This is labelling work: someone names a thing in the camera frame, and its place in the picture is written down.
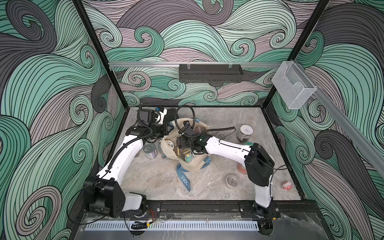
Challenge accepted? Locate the black wall shelf tray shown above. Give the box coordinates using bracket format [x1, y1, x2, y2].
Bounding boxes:
[179, 64, 244, 84]

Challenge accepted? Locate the purple yellow label seed can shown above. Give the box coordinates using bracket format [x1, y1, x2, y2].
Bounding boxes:
[143, 143, 158, 160]

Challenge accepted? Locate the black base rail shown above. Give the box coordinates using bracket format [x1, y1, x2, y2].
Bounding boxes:
[83, 199, 319, 221]

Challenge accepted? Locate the white lid flower jar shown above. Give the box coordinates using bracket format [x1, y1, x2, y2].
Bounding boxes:
[166, 140, 175, 149]

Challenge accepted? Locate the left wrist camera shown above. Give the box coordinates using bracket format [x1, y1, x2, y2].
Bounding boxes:
[155, 107, 168, 125]

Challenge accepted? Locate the cream canvas tote bag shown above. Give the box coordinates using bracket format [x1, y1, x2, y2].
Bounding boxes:
[158, 117, 212, 193]

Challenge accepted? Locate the green lid seed jar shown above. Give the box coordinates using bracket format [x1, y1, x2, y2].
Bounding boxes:
[237, 163, 247, 175]

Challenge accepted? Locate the clear small seed jar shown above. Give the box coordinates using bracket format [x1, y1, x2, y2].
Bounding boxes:
[225, 174, 239, 189]

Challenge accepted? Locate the white mesh wall basket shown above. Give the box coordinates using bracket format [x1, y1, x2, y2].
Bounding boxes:
[272, 61, 317, 110]

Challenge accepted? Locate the white slotted cable duct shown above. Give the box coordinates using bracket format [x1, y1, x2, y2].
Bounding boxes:
[85, 220, 259, 232]

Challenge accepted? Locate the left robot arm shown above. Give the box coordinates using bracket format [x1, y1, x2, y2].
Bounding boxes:
[80, 107, 177, 218]

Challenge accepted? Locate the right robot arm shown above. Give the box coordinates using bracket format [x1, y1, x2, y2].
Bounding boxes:
[174, 105, 287, 209]

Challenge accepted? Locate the black ribbed hard case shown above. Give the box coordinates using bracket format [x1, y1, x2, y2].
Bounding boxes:
[164, 108, 180, 122]

